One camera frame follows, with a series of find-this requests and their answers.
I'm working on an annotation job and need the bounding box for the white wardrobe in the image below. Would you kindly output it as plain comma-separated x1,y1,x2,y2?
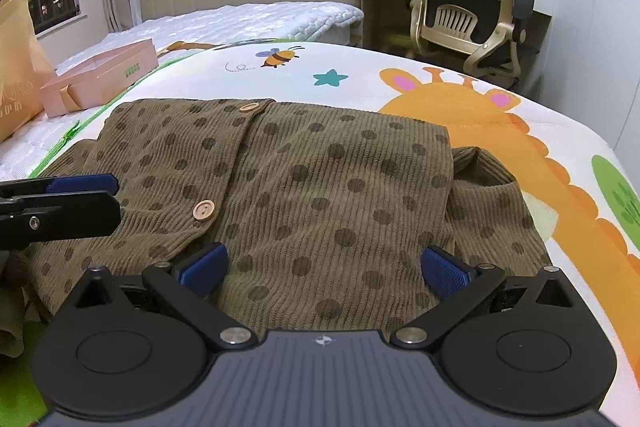
518,0,639,164

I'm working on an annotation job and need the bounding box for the pink gift box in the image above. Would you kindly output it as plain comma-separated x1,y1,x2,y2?
40,39,158,118

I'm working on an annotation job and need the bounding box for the brown polka dot corduroy garment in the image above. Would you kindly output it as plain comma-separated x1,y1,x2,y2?
24,100,549,333

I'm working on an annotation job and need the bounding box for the orange paper shopping bag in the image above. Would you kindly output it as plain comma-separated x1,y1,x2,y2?
0,0,54,141

